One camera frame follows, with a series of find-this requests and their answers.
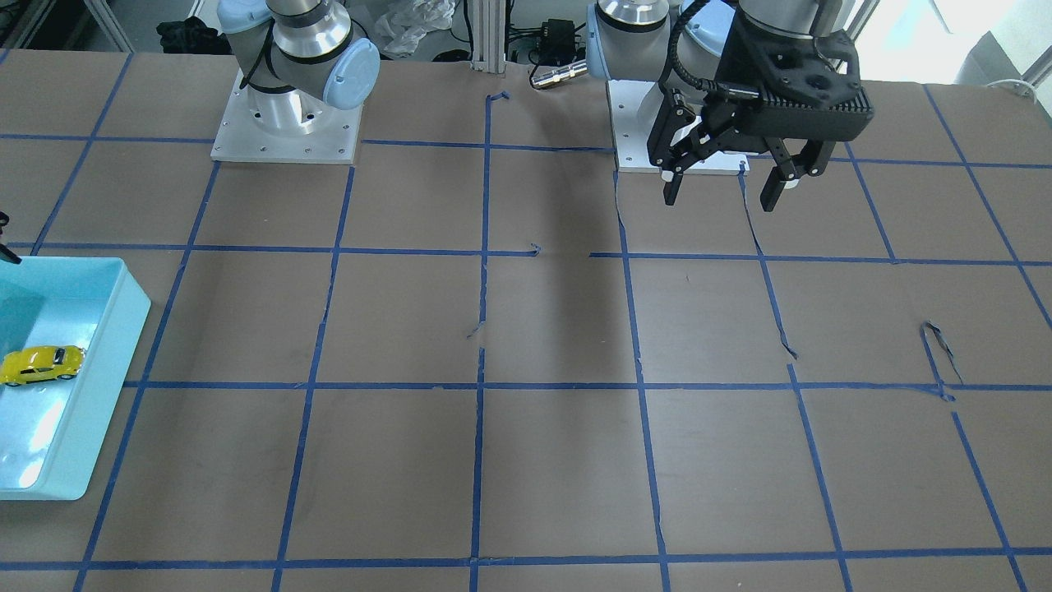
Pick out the aluminium frame post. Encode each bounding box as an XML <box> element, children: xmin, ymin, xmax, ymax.
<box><xmin>464</xmin><ymin>1</ymin><xmax>510</xmax><ymax>77</ymax></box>

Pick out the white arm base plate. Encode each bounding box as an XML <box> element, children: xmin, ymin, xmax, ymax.
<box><xmin>607</xmin><ymin>80</ymin><xmax>750</xmax><ymax>175</ymax></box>
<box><xmin>210</xmin><ymin>72</ymin><xmax>363</xmax><ymax>165</ymax></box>

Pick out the teal plastic storage bin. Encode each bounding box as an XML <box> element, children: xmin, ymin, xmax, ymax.
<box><xmin>1</xmin><ymin>257</ymin><xmax>151</xmax><ymax>501</ymax></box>

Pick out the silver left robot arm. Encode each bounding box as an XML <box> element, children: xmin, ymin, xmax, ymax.
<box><xmin>585</xmin><ymin>1</ymin><xmax>875</xmax><ymax>212</ymax></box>

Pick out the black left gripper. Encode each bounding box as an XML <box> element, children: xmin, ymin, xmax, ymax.
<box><xmin>647</xmin><ymin>12</ymin><xmax>874</xmax><ymax>212</ymax></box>

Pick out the yellow toy beetle car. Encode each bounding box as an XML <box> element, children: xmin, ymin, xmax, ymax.
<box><xmin>1</xmin><ymin>345</ymin><xmax>86</xmax><ymax>387</ymax></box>

